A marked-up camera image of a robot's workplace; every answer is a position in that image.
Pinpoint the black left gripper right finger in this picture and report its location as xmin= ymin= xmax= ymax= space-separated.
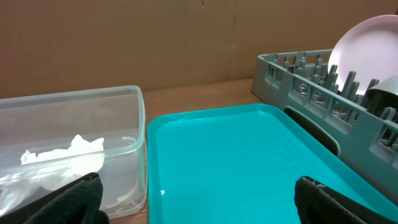
xmin=294 ymin=176 xmax=397 ymax=224

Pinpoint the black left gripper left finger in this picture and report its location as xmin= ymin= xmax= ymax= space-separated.
xmin=1 ymin=172 xmax=109 ymax=224

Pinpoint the white tissue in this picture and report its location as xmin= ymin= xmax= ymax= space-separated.
xmin=1 ymin=134 xmax=104 ymax=215

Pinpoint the grey bowl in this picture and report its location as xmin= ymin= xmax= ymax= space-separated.
xmin=368 ymin=76 xmax=398 ymax=116

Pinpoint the white round plate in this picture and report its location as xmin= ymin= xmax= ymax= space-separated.
xmin=328 ymin=15 xmax=397 ymax=95

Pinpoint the grey dishwasher rack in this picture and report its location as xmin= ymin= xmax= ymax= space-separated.
xmin=252 ymin=50 xmax=397 ymax=203

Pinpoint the clear plastic bin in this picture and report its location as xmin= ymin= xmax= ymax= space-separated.
xmin=1 ymin=85 xmax=147 ymax=219

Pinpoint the teal plastic tray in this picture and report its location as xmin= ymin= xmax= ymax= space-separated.
xmin=147 ymin=104 xmax=397 ymax=224

